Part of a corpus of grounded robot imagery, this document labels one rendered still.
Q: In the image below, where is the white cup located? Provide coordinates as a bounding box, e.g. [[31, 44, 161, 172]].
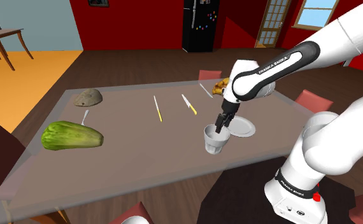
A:
[[203, 123, 231, 155]]

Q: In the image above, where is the glass top dining table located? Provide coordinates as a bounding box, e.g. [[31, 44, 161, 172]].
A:
[[0, 78, 318, 224]]

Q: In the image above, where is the wooden framed window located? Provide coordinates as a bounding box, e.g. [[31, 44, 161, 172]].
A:
[[294, 0, 341, 31]]

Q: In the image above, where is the yellow brown food lump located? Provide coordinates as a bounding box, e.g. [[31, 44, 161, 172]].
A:
[[211, 77, 231, 97]]

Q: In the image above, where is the dark robot stand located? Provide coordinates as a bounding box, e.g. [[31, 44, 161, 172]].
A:
[[197, 156, 356, 224]]

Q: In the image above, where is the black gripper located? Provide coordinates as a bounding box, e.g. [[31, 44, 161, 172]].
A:
[[215, 99, 241, 134]]

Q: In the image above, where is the green lettuce head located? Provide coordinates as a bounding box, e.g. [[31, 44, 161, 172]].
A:
[[40, 120, 105, 152]]

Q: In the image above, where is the white plate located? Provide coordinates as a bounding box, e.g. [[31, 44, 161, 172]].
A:
[[227, 116, 257, 139]]

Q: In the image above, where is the short yellow-handled knife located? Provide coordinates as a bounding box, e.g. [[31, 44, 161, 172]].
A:
[[181, 94, 198, 116]]

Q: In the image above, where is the black fridge with magnets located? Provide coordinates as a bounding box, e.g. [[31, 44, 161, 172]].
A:
[[181, 0, 222, 54]]

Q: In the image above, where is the long yellow-handled knife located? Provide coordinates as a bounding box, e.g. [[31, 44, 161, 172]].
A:
[[152, 94, 164, 123]]

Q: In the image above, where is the dark wall picture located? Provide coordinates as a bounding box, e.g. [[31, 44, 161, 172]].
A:
[[87, 0, 110, 8]]

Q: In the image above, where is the dark red chair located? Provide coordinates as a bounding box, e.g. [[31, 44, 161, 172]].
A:
[[0, 118, 27, 200]]

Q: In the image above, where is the wooden desk with laptop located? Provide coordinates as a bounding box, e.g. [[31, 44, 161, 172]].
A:
[[0, 13, 34, 72]]

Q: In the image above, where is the brown round bread loaf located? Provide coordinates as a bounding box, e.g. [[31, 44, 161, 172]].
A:
[[73, 87, 104, 108]]

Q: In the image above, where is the white table knife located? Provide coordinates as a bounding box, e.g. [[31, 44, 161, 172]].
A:
[[199, 82, 215, 99]]

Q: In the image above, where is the wooden glazed door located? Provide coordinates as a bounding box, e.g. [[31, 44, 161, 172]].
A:
[[254, 0, 293, 49]]

